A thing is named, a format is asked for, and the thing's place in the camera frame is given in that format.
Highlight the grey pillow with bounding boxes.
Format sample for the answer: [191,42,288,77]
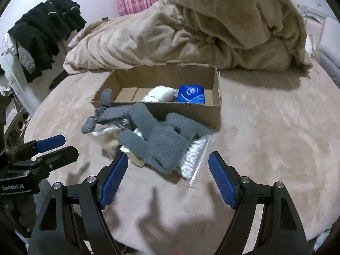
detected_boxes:
[318,52,340,88]

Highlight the white rolled cloth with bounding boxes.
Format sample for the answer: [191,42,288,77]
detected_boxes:
[142,85,176,102]

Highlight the black suitcase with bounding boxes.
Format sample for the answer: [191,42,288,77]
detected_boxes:
[49,70,69,90]

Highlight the white floral pillow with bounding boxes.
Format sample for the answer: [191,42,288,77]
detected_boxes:
[317,17,340,67]

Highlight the beige bed sheet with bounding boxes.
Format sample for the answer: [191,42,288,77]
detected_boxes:
[24,62,339,254]

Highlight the beige rumpled duvet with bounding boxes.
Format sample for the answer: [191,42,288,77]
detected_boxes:
[63,0,312,74]

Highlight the silver foil snack bag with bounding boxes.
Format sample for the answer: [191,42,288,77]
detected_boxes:
[83,118,133,158]

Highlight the black clothes on rack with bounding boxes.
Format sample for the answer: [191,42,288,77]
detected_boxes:
[8,0,86,83]

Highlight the brown cardboard box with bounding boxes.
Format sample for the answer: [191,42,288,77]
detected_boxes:
[91,63,222,128]

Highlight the cotton swab zip bag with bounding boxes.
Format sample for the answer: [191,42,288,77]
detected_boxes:
[132,127,215,188]

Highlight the grey patterned sock pair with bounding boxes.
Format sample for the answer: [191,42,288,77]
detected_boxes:
[81,88,136,134]

